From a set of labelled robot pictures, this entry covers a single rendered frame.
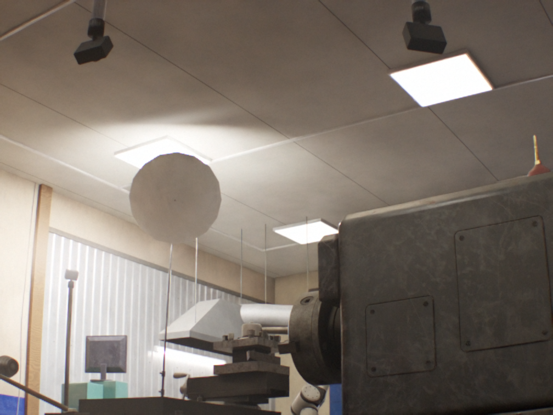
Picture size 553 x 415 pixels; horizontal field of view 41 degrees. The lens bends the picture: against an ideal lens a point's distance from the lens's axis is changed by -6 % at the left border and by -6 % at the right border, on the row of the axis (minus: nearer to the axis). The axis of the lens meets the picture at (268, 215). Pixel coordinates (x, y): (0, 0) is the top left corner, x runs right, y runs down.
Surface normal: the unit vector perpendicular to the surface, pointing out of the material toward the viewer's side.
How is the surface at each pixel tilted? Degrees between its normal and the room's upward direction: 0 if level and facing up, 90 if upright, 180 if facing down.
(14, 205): 90
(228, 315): 81
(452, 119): 180
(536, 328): 90
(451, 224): 90
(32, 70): 180
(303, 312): 67
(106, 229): 90
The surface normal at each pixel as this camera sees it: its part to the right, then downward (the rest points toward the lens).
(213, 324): 0.83, -0.32
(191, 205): 0.37, 0.21
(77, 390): -0.54, -0.27
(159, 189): -0.10, 0.00
